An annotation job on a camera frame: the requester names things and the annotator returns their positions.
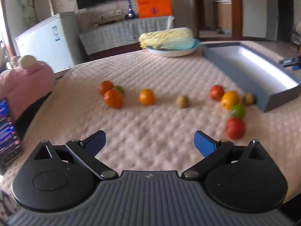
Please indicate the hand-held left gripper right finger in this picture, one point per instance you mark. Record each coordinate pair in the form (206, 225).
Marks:
(204, 144)

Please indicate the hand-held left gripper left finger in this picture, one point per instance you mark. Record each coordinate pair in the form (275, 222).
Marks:
(95, 143)

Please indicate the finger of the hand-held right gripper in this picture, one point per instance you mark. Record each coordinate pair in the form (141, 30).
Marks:
(288, 62)

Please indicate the red tomato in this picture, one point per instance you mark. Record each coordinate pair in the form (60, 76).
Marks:
(235, 128)

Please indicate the orange tangerine with stem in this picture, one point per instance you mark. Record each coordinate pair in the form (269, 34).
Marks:
(113, 98)

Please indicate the brown kiwi fruit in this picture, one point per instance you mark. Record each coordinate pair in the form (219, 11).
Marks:
(248, 98)
(182, 101)

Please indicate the orange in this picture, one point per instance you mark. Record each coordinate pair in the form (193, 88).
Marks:
(147, 97)
(230, 100)

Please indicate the grey cardboard box tray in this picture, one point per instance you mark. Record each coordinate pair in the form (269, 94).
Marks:
(235, 58)

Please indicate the red apple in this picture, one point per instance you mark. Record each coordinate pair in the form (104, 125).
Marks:
(216, 92)

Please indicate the reddish tangerine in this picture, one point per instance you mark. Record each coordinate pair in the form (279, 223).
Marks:
(105, 87)

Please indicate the wooden cabinet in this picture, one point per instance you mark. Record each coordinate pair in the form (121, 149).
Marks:
(223, 16)

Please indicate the smartphone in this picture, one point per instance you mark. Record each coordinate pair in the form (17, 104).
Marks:
(8, 134)

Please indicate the person in pink sleeve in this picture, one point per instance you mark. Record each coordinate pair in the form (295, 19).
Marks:
(25, 84)

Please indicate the light blue bowl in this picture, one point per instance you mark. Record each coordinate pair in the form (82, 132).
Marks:
(174, 52)

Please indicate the cloth-covered television cabinet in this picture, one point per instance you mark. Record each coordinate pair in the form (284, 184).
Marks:
(112, 35)

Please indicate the white chest freezer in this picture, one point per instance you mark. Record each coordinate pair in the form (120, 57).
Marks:
(47, 44)

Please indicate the napa cabbage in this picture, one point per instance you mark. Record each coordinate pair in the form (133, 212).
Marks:
(167, 38)

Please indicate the blue glass vase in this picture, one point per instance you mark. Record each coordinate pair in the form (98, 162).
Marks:
(130, 14)

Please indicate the orange gift box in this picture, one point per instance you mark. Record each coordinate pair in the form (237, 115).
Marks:
(154, 2)

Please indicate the pale curtain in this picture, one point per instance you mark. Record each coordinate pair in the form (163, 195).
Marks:
(28, 4)

